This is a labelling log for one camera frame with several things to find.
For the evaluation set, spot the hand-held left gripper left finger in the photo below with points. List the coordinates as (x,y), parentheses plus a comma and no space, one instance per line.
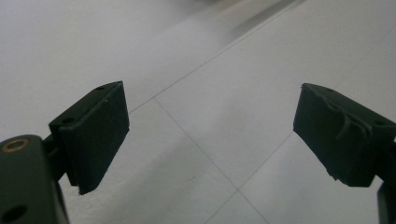
(93,137)

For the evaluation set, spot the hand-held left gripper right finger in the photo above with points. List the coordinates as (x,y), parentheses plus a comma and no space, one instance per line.
(336,137)

